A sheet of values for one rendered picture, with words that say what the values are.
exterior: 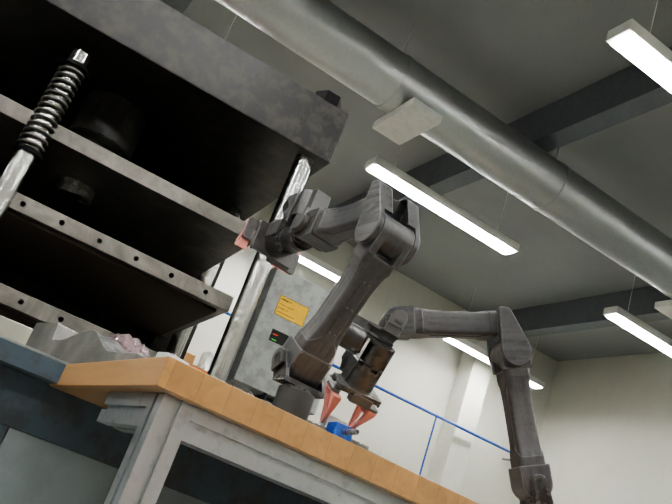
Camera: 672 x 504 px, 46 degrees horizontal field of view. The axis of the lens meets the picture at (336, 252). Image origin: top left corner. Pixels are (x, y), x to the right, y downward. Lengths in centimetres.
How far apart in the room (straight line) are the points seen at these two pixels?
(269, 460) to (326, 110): 171
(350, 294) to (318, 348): 10
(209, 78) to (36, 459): 142
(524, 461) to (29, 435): 93
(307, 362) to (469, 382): 880
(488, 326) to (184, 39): 137
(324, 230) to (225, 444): 54
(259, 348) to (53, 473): 119
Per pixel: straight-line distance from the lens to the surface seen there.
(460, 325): 168
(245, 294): 242
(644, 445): 1000
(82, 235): 239
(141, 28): 254
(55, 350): 172
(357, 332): 162
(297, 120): 260
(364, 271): 129
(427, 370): 1009
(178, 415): 104
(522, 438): 168
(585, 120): 584
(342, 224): 142
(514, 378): 169
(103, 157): 250
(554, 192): 607
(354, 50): 532
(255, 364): 253
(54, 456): 148
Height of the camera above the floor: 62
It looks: 21 degrees up
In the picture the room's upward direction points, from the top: 20 degrees clockwise
